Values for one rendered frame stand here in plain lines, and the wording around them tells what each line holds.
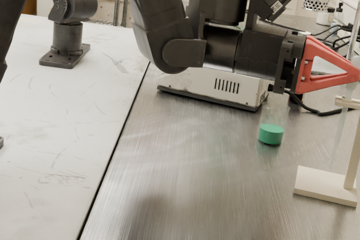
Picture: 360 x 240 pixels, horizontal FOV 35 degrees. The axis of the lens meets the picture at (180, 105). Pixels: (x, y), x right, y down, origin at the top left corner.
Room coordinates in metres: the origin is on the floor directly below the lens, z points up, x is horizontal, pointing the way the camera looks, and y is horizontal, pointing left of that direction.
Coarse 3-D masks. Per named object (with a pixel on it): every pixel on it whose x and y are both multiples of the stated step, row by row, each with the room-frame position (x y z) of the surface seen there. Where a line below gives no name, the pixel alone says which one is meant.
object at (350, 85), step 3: (354, 57) 0.71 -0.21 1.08; (357, 57) 0.70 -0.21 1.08; (351, 60) 0.71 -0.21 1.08; (354, 60) 0.70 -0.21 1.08; (357, 60) 0.70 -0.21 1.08; (351, 63) 0.71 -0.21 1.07; (354, 63) 0.70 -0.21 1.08; (357, 63) 0.70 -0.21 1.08; (357, 66) 0.70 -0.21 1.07; (357, 81) 0.70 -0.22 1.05; (348, 84) 0.70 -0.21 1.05; (351, 84) 0.70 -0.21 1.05; (354, 84) 0.70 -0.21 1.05; (348, 87) 0.70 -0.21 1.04; (351, 87) 0.70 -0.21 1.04; (354, 87) 0.70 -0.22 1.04
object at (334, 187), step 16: (336, 96) 0.72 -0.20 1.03; (352, 144) 0.71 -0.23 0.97; (352, 160) 0.70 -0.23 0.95; (304, 176) 0.72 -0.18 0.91; (320, 176) 0.73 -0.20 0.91; (336, 176) 0.73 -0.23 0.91; (352, 176) 0.70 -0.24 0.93; (304, 192) 0.68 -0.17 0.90; (320, 192) 0.67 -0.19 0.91; (336, 192) 0.68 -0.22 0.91; (352, 192) 0.69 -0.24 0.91
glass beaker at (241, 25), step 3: (246, 12) 1.09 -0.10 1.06; (246, 15) 1.08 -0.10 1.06; (258, 18) 1.04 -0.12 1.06; (243, 21) 1.03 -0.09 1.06; (258, 21) 1.05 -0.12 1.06; (240, 24) 1.03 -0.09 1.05; (243, 24) 1.03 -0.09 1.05; (228, 27) 1.04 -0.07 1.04; (231, 27) 1.03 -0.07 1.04; (234, 27) 1.03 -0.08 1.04; (237, 27) 1.03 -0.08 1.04; (240, 27) 1.03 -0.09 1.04; (243, 27) 1.03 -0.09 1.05
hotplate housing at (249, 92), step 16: (160, 80) 1.04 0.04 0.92; (176, 80) 1.03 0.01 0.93; (192, 80) 1.02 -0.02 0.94; (208, 80) 1.02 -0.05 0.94; (224, 80) 1.01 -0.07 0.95; (240, 80) 1.00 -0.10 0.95; (256, 80) 0.99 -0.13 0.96; (192, 96) 1.03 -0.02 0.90; (208, 96) 1.02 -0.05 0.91; (224, 96) 1.01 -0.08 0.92; (240, 96) 1.00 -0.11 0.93; (256, 96) 0.99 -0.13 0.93
